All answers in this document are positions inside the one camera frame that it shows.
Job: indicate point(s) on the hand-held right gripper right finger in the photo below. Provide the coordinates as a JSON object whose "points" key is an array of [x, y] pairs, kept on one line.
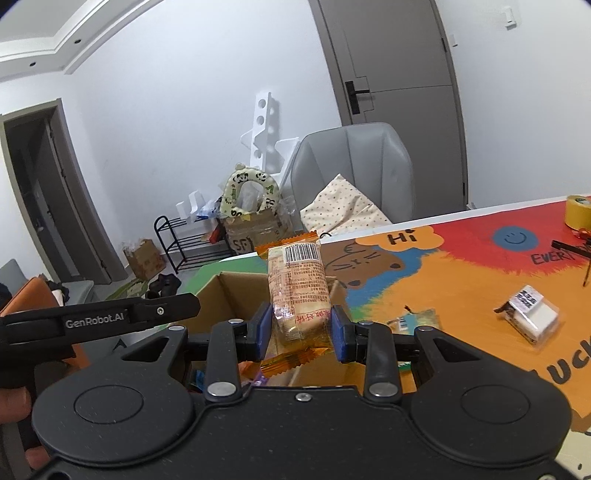
{"points": [[339, 340]]}

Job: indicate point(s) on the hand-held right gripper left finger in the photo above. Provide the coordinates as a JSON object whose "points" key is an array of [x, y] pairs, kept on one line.
{"points": [[265, 333]]}

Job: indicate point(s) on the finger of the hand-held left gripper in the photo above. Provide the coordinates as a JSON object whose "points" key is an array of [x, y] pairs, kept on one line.
{"points": [[171, 307]]}

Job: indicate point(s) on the clear orange-edged biscuit packet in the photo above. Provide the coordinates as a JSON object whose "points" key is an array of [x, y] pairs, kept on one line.
{"points": [[300, 295]]}

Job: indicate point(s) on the brown cardboard box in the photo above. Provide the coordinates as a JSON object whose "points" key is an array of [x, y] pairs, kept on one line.
{"points": [[226, 300]]}

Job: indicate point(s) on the person's left hand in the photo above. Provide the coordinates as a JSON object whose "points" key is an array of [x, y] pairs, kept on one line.
{"points": [[14, 404]]}

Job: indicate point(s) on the black shoes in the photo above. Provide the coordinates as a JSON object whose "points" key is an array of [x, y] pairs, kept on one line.
{"points": [[164, 286]]}

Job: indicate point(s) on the orange cushion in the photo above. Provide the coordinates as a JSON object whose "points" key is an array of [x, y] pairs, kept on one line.
{"points": [[41, 295]]}

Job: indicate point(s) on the grey sofa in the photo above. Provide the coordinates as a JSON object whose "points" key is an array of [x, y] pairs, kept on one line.
{"points": [[11, 274]]}

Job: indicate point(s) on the black metal shoe rack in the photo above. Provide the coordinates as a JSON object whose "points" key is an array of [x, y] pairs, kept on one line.
{"points": [[189, 244]]}

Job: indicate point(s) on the blue striped cracker packet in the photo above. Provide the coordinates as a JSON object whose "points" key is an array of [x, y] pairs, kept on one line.
{"points": [[413, 321]]}

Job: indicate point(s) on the printed cardboard box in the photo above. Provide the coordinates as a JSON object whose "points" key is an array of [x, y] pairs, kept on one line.
{"points": [[256, 230]]}

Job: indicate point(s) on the white plastic rack piece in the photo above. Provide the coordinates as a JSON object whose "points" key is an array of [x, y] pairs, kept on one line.
{"points": [[191, 205]]}

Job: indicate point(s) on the dark open doorway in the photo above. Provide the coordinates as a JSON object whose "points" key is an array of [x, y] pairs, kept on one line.
{"points": [[55, 198]]}

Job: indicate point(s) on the polka dot cushion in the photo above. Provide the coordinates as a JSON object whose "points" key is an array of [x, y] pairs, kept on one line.
{"points": [[341, 210]]}

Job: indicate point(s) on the colourful printed table mat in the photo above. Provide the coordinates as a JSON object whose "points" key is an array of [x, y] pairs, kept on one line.
{"points": [[461, 277]]}

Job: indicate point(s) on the panda print neck pillow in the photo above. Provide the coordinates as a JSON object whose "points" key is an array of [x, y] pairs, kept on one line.
{"points": [[249, 189]]}

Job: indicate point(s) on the grey padded chair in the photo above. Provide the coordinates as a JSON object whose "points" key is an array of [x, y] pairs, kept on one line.
{"points": [[355, 157]]}

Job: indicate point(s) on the white brown boxed snack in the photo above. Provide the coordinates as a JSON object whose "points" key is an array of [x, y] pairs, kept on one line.
{"points": [[528, 314]]}

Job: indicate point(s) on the yellow tape roll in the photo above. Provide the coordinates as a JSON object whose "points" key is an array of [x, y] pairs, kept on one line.
{"points": [[579, 212]]}

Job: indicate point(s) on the grey door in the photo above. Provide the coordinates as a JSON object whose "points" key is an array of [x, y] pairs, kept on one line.
{"points": [[397, 69]]}

